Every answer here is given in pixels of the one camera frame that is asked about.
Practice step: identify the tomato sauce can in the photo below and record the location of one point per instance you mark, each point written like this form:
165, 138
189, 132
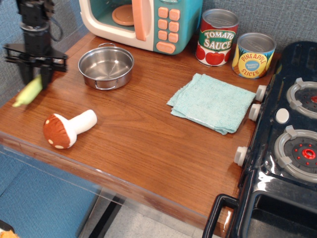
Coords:
217, 32

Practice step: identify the orange object at corner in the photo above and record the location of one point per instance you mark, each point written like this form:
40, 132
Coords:
7, 231

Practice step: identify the white stove knob middle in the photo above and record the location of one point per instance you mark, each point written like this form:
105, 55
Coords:
254, 112

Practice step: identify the orange microwave plate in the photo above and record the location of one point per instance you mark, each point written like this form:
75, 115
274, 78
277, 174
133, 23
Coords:
123, 15

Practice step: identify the white stove knob bottom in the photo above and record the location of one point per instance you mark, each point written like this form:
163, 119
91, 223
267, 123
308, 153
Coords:
240, 155

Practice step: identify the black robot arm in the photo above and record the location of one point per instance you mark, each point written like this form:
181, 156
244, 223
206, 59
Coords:
37, 14

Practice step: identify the small steel pot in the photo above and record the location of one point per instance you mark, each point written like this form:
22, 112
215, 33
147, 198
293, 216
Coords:
106, 67

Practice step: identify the plush brown mushroom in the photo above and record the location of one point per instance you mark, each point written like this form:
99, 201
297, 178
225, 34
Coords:
61, 133

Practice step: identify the white round stove button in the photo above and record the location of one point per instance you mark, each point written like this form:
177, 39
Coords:
282, 116

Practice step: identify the teal toy microwave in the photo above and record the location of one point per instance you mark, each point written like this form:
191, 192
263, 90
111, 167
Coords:
163, 26

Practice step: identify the white stove knob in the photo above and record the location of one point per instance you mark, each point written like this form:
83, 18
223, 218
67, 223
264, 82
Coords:
240, 155
260, 92
254, 112

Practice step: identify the spoon with green handle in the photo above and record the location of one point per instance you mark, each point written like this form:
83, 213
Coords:
29, 92

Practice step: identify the black toy stove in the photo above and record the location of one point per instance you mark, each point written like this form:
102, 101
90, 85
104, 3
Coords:
278, 184

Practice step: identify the white stove knob top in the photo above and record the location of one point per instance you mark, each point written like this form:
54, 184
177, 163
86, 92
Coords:
260, 92

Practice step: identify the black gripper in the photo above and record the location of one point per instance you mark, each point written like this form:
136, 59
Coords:
36, 51

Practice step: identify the light blue folded cloth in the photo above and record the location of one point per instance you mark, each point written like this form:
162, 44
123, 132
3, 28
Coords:
212, 103

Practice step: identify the pineapple slices can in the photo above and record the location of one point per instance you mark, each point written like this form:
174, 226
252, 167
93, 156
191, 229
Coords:
253, 55

